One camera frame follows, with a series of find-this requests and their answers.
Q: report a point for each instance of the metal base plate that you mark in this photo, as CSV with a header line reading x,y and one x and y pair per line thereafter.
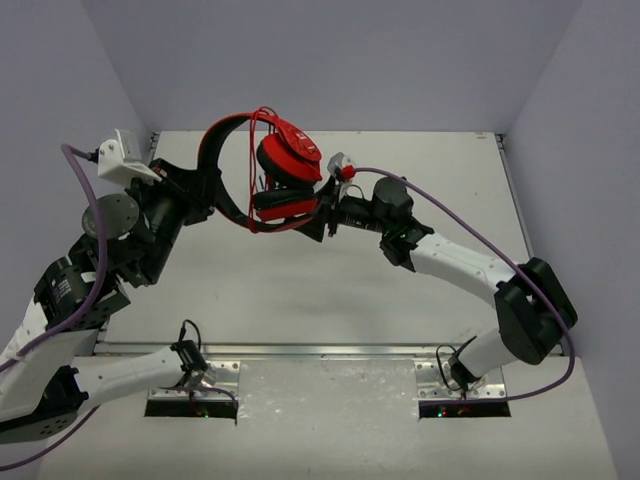
x,y
433,383
219,383

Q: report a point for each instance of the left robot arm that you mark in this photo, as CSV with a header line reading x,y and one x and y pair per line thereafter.
x,y
127,239

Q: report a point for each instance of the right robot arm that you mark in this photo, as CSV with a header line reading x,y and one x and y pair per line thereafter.
x,y
533,311

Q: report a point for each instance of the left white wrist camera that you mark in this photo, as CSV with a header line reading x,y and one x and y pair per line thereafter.
x,y
120,160

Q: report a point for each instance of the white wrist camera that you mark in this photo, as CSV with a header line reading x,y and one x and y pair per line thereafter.
x,y
120,160
342,169

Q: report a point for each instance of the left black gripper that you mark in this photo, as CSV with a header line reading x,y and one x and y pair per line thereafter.
x,y
198,191

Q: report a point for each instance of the aluminium mounting rail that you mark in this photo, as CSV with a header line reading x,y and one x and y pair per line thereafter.
x,y
237,350

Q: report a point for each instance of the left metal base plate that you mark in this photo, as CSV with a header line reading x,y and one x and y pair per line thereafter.
x,y
219,383

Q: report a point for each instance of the red black headphones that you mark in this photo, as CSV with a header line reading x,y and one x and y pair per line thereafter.
x,y
284,168

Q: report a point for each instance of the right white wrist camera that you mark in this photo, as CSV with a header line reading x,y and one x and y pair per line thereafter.
x,y
342,169

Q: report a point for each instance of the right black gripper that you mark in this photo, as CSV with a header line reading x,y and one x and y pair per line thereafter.
x,y
332,209

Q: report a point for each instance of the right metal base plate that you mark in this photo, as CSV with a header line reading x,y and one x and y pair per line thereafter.
x,y
433,383

